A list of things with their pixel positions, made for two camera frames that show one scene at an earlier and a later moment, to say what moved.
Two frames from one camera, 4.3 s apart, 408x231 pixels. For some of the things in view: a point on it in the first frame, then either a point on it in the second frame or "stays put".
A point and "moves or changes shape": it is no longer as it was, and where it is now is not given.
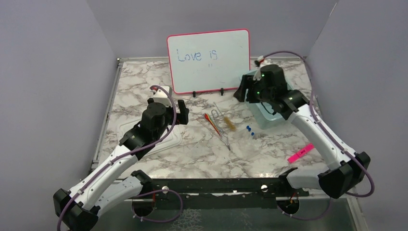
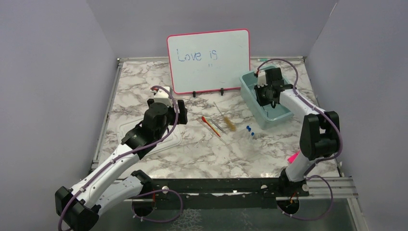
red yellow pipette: (207, 117) moves or changes shape
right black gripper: (248, 82) → (261, 102)
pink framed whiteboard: (209, 60) stays put
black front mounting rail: (216, 193) stays put
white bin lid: (173, 137) stays put
